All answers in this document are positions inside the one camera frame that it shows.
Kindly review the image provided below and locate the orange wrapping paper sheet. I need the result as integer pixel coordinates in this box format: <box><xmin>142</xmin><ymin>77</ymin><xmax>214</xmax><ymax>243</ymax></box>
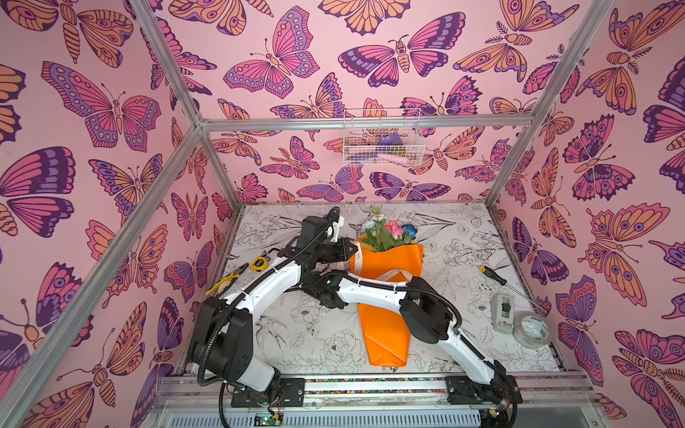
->
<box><xmin>356</xmin><ymin>235</ymin><xmax>424</xmax><ymax>367</ymax></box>

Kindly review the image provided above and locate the black handled screwdriver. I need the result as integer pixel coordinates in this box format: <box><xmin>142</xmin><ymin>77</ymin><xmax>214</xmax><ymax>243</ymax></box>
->
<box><xmin>480</xmin><ymin>265</ymin><xmax>546</xmax><ymax>317</ymax></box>

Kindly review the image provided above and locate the white grey small device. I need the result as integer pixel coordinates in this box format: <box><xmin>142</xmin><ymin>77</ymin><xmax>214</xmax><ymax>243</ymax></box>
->
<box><xmin>491</xmin><ymin>294</ymin><xmax>515</xmax><ymax>335</ymax></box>

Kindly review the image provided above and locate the white ribbon bundle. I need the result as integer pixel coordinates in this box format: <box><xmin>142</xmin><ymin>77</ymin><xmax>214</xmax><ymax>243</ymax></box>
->
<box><xmin>349</xmin><ymin>243</ymin><xmax>414</xmax><ymax>283</ymax></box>

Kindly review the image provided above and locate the clear tape roll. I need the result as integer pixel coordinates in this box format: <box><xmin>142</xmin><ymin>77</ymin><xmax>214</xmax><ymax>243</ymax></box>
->
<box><xmin>513</xmin><ymin>312</ymin><xmax>551</xmax><ymax>349</ymax></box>

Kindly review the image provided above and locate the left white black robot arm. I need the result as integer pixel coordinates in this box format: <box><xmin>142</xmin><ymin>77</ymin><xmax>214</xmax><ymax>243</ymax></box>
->
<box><xmin>187</xmin><ymin>207</ymin><xmax>357</xmax><ymax>404</ymax></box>

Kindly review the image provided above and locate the white wire wall basket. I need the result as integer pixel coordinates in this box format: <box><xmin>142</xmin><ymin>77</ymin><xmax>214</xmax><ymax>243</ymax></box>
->
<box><xmin>341</xmin><ymin>109</ymin><xmax>426</xmax><ymax>169</ymax></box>

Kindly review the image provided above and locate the green circuit board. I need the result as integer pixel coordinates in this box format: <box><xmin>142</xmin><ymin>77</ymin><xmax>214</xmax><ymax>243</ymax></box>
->
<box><xmin>253</xmin><ymin>413</ymin><xmax>283</xmax><ymax>427</ymax></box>

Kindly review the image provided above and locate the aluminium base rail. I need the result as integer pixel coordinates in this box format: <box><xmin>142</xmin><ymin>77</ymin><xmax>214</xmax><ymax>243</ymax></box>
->
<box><xmin>147</xmin><ymin>372</ymin><xmax>610</xmax><ymax>427</ymax></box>

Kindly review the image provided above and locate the pink fake rose stem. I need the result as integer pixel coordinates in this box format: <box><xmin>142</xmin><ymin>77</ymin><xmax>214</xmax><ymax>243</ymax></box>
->
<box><xmin>381</xmin><ymin>221</ymin><xmax>405</xmax><ymax>250</ymax></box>

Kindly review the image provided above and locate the white fake flower stem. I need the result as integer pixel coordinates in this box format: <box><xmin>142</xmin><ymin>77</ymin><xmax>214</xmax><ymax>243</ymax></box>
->
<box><xmin>362</xmin><ymin>207</ymin><xmax>390</xmax><ymax>253</ymax></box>

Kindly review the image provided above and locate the yellow handled tool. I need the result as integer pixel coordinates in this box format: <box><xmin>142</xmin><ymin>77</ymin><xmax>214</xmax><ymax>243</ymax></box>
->
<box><xmin>205</xmin><ymin>263</ymin><xmax>249</xmax><ymax>298</ymax></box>

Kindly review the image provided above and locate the yellow tape measure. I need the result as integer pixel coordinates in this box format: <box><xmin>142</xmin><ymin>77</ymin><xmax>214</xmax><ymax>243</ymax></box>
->
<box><xmin>250</xmin><ymin>256</ymin><xmax>269</xmax><ymax>272</ymax></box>

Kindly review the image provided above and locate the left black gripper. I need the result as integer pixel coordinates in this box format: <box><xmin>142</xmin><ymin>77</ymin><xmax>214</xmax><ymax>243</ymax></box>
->
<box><xmin>310</xmin><ymin>238</ymin><xmax>359</xmax><ymax>266</ymax></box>

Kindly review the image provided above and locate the blue fake flower stem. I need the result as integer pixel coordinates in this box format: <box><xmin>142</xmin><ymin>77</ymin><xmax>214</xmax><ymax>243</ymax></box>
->
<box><xmin>402</xmin><ymin>224</ymin><xmax>417</xmax><ymax>242</ymax></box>

